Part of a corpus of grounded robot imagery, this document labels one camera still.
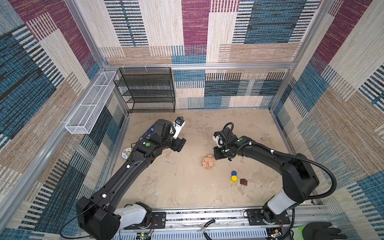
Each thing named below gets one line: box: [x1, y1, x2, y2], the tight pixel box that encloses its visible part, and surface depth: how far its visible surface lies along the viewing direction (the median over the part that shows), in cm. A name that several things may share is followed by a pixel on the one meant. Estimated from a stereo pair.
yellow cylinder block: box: [230, 175, 238, 183], surface depth 87 cm
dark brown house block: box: [240, 178, 248, 186], surface depth 87 cm
